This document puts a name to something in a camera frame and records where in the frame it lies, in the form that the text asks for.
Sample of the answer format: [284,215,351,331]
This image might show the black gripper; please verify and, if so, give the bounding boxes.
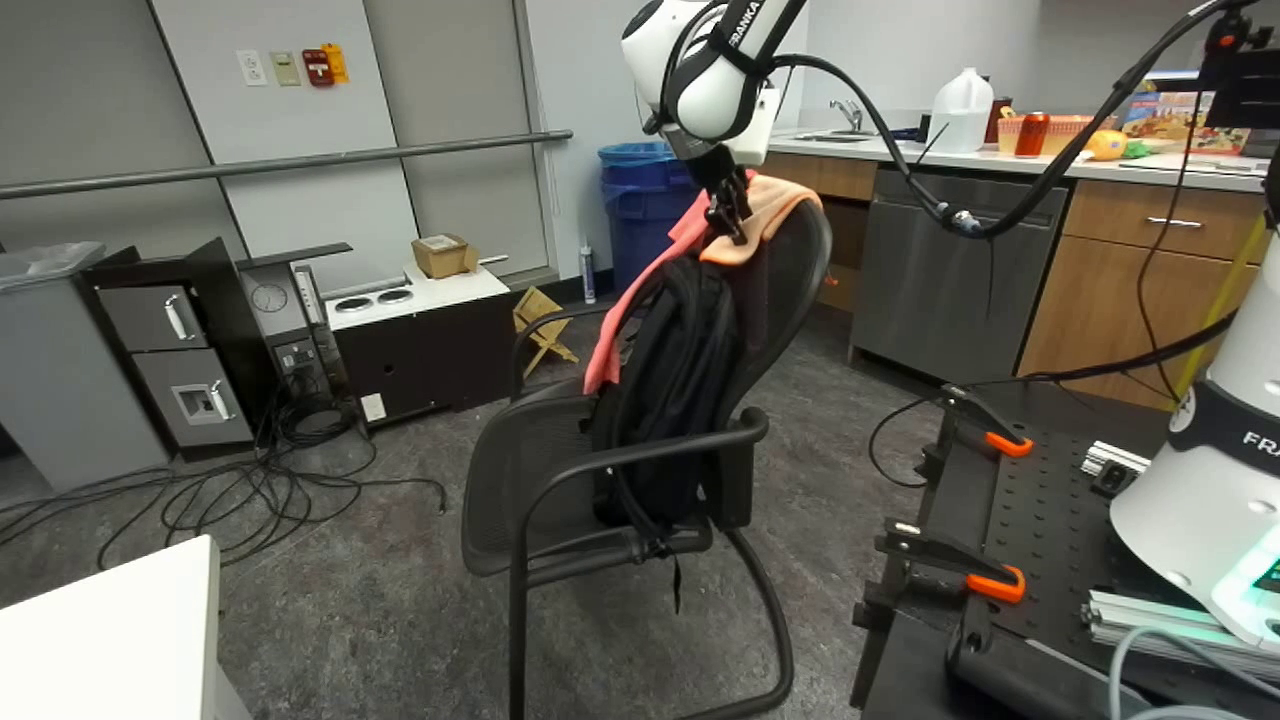
[681,132,754,244]

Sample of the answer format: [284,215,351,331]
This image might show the peach towel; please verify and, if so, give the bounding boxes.
[696,171,822,274]

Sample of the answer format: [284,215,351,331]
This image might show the red shirt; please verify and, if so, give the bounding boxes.
[578,168,760,399]

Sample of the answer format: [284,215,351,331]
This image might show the black mesh cantilever chair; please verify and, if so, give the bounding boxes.
[461,183,841,720]

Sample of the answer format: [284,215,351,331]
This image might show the blue recycling bin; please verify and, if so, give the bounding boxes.
[595,137,715,297]

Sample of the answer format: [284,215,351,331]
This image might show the wooden sink cabinet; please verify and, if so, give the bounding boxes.
[745,145,882,322]

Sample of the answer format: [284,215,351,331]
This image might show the chrome sink faucet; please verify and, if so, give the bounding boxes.
[822,98,868,140]

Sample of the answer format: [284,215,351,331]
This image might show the black backpack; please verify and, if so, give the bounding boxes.
[578,253,745,566]

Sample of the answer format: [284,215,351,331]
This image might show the stainless steel dishwasher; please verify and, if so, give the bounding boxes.
[853,163,1075,391]

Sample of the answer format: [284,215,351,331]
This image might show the white plastic jug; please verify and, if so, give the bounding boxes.
[923,63,998,156]

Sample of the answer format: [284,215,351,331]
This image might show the small cardboard box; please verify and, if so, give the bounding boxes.
[408,231,478,284]

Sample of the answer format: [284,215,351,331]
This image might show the brown bottle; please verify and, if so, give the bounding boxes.
[985,98,1019,148]

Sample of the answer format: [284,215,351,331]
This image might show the white kitchen countertop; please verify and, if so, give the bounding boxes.
[767,124,1280,200]

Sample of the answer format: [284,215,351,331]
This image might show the red bottle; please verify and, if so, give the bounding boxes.
[1012,110,1056,159]

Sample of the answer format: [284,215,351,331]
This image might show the low black white-topped bench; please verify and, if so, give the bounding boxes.
[318,265,523,432]

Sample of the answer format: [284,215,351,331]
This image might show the tan plastic container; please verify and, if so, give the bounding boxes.
[1038,112,1121,163]

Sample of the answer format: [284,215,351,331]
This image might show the yellow toy fruit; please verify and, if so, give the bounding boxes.
[1081,128,1132,163]

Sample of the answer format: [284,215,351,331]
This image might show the wooden cabinet with drawer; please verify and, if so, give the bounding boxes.
[1017,175,1272,417]

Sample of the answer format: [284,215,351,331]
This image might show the red fire alarm pull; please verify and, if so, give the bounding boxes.
[300,39,351,93]

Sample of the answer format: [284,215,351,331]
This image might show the short aluminium extrusion block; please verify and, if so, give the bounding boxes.
[1075,437,1155,494]

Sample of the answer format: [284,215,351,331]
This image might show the colourful printed box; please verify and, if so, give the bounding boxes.
[1123,74,1259,159]

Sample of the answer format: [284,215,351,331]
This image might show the black perforated robot table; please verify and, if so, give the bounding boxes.
[853,376,1280,720]

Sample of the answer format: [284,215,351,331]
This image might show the yellow panel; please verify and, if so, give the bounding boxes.
[1178,215,1272,391]

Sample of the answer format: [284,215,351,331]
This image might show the black drawer file cabinet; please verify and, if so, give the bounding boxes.
[83,236,280,462]

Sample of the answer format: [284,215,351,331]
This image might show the long aluminium rails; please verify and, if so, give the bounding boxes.
[1081,584,1280,671]

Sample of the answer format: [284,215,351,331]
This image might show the grey metal cabinet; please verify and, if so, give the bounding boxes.
[0,236,170,495]

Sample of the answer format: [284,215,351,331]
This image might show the white table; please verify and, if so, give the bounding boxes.
[0,532,253,720]

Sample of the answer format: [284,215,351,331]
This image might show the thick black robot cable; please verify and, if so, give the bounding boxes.
[754,0,1263,244]

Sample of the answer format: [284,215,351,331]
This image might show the black orange-handled clamp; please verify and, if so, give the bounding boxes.
[848,515,1030,712]
[916,379,1038,494]

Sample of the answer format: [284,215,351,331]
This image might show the black cable to table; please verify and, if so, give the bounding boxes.
[864,307,1280,494]

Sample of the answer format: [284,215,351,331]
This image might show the grey wall handrail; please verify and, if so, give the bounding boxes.
[0,128,574,206]

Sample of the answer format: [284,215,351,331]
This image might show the white light switch plate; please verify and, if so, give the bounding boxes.
[232,45,272,93]

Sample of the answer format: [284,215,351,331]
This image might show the black mounted camera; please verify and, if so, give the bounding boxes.
[1194,0,1280,132]

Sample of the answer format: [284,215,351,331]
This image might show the tangled black floor cables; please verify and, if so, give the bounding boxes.
[0,419,450,575]

